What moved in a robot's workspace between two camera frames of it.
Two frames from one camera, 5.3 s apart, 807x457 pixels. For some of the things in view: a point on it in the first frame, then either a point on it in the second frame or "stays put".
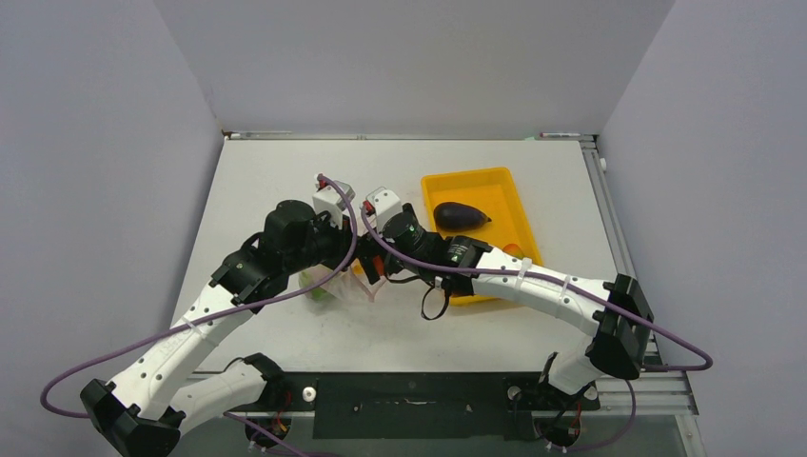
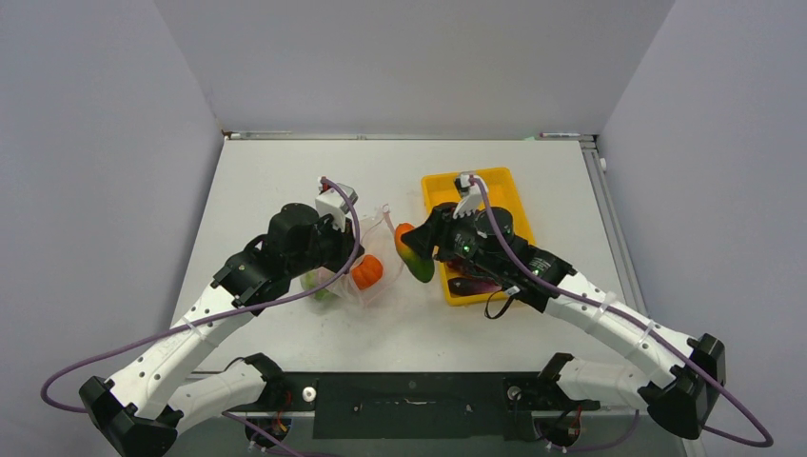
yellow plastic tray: (495, 193) stays put
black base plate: (425, 406) stays put
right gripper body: (369, 247) -> (459, 233)
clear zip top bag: (345, 283) stays put
